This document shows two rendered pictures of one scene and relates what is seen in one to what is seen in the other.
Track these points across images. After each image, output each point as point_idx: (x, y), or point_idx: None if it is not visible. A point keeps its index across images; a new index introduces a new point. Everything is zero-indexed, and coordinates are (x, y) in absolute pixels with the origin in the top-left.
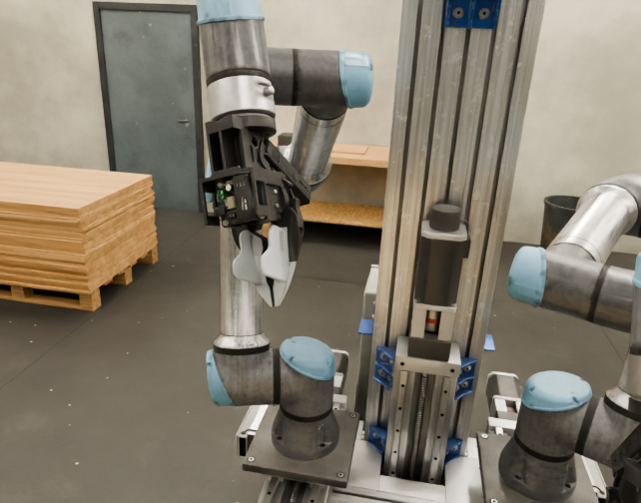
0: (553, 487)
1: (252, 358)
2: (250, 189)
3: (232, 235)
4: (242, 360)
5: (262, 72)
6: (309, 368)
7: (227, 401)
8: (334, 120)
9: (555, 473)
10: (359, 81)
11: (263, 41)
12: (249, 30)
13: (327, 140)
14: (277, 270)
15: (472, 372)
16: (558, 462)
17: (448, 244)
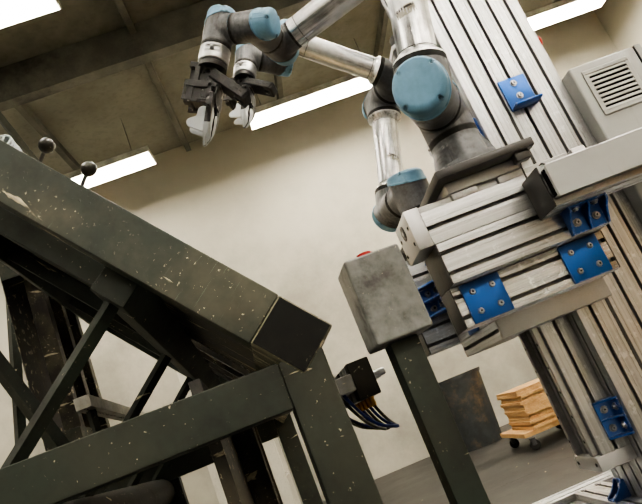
0: (437, 168)
1: (379, 192)
2: (226, 95)
3: (373, 133)
4: (376, 195)
5: (238, 60)
6: (388, 180)
7: (379, 223)
8: (299, 49)
9: (436, 157)
10: None
11: (242, 50)
12: (237, 51)
13: (321, 57)
14: (237, 114)
15: (478, 129)
16: (434, 147)
17: (393, 56)
